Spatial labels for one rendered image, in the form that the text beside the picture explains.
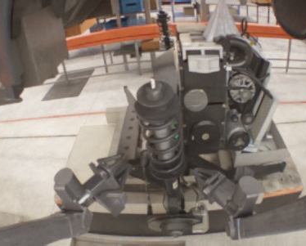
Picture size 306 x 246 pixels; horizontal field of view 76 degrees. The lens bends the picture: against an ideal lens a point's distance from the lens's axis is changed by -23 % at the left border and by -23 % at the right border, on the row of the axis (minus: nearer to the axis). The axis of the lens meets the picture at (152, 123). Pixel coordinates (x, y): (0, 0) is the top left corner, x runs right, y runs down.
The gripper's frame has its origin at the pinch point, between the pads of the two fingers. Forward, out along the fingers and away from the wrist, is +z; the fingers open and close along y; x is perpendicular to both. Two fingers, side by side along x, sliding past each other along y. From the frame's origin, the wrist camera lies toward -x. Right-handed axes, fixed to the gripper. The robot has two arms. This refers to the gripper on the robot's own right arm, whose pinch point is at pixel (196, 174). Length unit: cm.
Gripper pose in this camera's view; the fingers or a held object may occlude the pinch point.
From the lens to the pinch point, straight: 72.4
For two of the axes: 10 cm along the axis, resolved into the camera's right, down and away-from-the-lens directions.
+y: -2.7, -6.5, -7.1
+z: -6.0, -4.6, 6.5
